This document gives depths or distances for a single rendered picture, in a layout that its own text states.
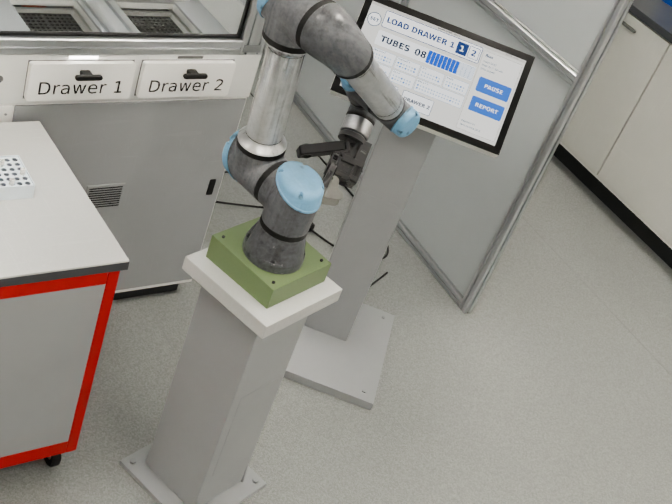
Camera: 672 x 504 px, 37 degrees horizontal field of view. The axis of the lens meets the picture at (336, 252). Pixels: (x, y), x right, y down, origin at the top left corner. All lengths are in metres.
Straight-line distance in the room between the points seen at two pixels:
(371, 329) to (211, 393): 1.14
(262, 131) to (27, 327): 0.70
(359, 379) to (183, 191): 0.86
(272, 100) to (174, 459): 1.08
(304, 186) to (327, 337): 1.29
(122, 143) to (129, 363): 0.70
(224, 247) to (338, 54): 0.58
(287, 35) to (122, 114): 0.90
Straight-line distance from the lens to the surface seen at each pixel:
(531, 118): 3.64
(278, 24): 2.09
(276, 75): 2.17
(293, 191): 2.22
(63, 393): 2.61
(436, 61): 2.94
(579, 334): 4.16
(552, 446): 3.58
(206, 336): 2.50
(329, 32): 2.02
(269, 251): 2.31
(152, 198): 3.12
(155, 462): 2.88
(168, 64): 2.83
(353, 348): 3.47
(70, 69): 2.71
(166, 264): 3.34
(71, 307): 2.40
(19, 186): 2.44
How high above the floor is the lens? 2.21
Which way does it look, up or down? 34 degrees down
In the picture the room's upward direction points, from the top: 22 degrees clockwise
